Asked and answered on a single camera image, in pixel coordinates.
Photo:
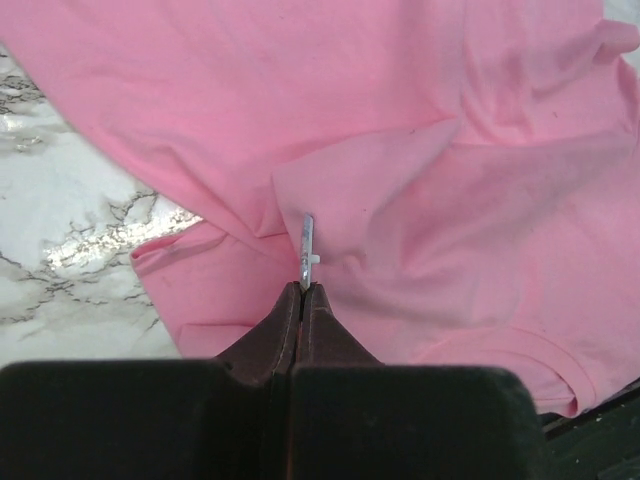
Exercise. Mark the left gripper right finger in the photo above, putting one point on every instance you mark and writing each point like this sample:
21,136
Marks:
324,345

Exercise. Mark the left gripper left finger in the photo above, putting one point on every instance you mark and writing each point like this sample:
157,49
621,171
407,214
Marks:
269,347

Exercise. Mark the pink t-shirt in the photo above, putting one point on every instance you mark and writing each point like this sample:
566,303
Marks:
472,168

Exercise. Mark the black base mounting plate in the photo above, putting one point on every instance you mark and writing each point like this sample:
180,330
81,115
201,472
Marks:
600,444

